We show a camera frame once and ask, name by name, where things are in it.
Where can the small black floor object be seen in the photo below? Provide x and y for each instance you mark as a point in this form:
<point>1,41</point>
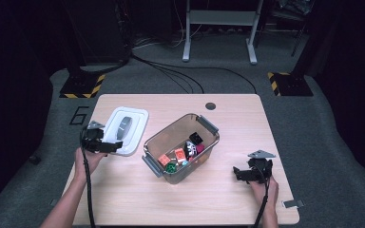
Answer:
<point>34,159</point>

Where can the black building block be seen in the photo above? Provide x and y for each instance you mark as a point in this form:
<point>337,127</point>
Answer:
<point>195,137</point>

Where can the white metal stand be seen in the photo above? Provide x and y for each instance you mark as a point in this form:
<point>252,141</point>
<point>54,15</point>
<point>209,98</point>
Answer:
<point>221,17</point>

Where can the light cyan building block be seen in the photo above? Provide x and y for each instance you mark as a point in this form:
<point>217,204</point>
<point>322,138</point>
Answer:
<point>185,163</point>

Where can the person's left hand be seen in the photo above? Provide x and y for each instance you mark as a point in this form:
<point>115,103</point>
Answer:
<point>87,164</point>

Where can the salmon building brick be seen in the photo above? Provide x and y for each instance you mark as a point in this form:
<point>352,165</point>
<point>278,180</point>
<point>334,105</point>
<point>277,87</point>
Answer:
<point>164,159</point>

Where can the dark cluttered metal stand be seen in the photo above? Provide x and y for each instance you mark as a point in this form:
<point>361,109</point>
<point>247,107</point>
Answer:
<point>293,12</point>

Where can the orange building block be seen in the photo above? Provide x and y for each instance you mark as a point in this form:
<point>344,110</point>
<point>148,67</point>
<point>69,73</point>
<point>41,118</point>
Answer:
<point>180,154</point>

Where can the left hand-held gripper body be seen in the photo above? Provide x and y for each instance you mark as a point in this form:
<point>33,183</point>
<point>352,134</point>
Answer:
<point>92,142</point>

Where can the person's right hand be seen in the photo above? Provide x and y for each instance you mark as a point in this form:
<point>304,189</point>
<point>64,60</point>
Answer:
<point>266,193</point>

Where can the magenta building block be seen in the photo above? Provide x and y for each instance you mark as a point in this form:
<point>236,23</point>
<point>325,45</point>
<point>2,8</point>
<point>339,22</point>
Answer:
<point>200,148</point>

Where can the white toy car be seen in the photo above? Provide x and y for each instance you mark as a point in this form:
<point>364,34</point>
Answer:
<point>190,148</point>

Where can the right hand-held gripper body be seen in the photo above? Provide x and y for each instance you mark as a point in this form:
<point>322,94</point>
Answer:
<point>259,169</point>

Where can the red building block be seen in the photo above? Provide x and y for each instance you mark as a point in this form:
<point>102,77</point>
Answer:
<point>191,158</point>

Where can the yellow-black striped base plate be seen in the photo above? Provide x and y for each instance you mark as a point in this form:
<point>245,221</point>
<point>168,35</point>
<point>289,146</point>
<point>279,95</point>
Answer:
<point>80,85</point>
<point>293,85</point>

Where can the brown translucent storage box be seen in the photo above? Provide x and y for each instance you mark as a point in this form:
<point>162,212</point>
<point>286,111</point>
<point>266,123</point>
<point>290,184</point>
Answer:
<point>168,139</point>

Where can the black stand post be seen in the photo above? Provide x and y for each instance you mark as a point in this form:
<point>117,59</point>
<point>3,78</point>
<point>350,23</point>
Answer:
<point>72,47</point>
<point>310,41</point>

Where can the dark cabinet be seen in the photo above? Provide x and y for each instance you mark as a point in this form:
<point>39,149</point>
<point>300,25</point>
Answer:
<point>101,28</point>

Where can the green building block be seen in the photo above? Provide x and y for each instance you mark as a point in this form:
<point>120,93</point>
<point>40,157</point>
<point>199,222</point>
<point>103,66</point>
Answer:
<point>171,168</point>

